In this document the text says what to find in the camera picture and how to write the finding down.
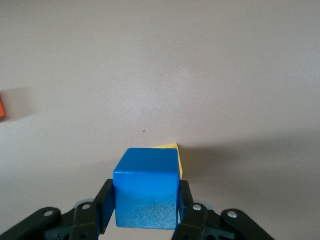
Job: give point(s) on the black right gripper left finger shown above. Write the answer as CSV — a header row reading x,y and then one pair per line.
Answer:
x,y
82,220

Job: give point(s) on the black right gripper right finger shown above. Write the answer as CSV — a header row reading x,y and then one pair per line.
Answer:
x,y
202,222

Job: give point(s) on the blue wooden block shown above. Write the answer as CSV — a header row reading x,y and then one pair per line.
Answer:
x,y
146,185

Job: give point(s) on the yellow wooden block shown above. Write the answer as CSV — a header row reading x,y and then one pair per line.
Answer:
x,y
181,162

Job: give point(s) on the orange wooden block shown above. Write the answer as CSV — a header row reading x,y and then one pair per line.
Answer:
x,y
2,107

